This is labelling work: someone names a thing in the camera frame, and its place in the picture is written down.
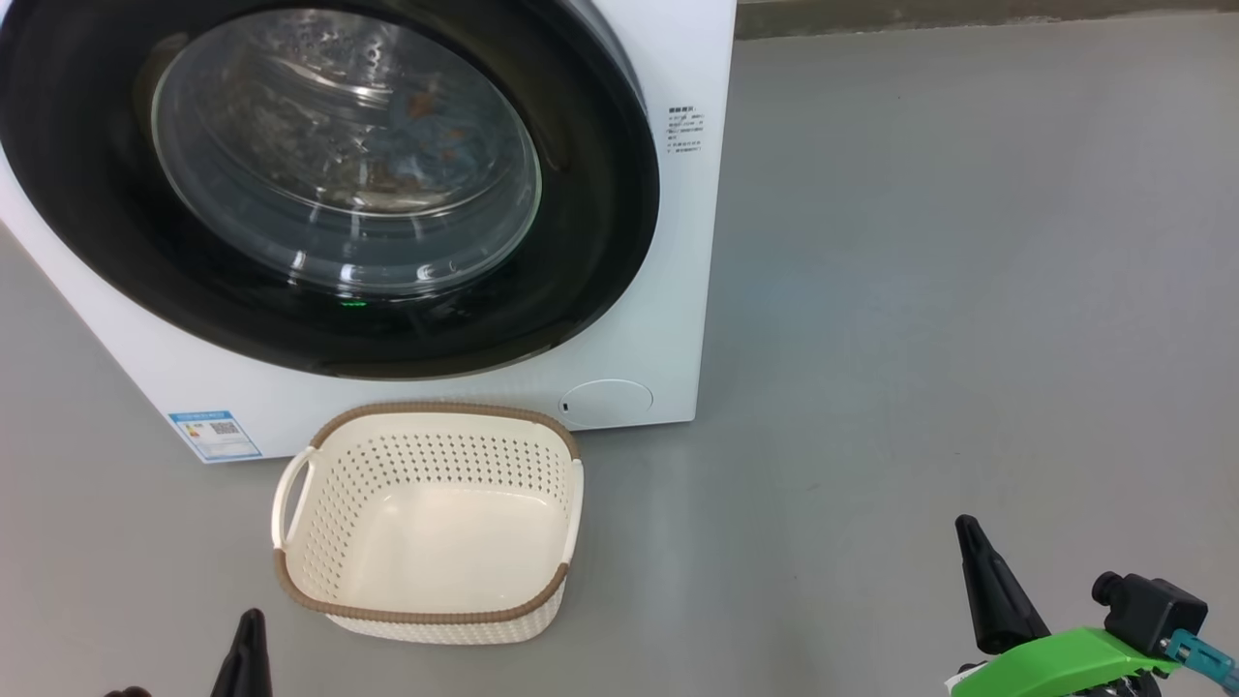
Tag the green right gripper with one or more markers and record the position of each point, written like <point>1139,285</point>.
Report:
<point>1055,668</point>

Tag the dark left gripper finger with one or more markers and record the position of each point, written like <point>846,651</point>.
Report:
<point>128,692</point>
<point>247,668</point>

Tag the black round glass washer door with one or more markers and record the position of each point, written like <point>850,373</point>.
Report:
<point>581,242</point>

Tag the blue garment orange print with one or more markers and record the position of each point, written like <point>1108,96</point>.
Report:
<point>426,145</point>

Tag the white front-load washing machine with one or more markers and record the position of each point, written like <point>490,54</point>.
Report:
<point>658,290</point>

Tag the stainless steel washing machine drum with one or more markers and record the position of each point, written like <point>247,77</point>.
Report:
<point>290,145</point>

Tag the cream perforated basket brown rim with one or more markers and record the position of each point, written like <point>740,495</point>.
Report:
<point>436,542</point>

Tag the blue energy label sticker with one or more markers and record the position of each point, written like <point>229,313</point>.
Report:
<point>215,436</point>

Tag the round white filter cover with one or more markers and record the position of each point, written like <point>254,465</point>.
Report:
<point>607,402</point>

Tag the small printed text label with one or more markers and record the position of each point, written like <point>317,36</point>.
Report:
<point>685,130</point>

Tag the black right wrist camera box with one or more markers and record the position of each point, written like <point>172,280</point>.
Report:
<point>1152,610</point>

